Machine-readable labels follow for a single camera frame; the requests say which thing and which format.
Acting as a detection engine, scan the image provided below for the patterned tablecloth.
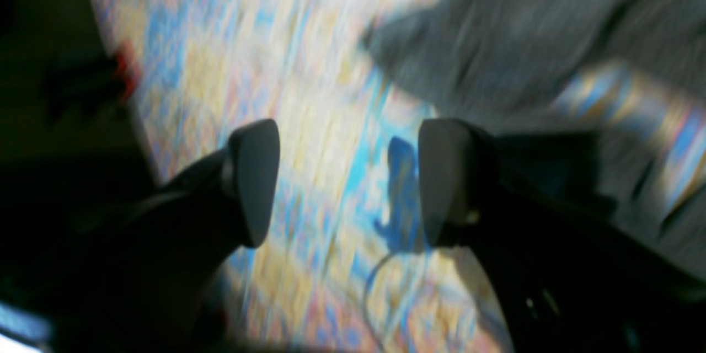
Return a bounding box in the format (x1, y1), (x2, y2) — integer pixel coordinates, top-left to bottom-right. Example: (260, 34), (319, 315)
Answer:
(83, 0), (706, 353)

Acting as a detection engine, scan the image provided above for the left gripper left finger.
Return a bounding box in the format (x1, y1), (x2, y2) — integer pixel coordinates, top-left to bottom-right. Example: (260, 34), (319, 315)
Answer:
(2, 119), (280, 352)

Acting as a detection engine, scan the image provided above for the red black clamp upper left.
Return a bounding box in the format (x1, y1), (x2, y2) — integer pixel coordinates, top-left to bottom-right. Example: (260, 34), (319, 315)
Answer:
(40, 42), (141, 119)

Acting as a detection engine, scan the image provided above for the grey t-shirt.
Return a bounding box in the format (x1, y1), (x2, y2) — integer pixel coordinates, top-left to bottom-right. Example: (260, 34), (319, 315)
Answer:
(362, 0), (704, 278)

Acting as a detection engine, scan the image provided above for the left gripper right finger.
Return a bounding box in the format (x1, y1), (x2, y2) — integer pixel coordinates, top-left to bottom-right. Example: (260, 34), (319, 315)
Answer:
(418, 119), (704, 352)

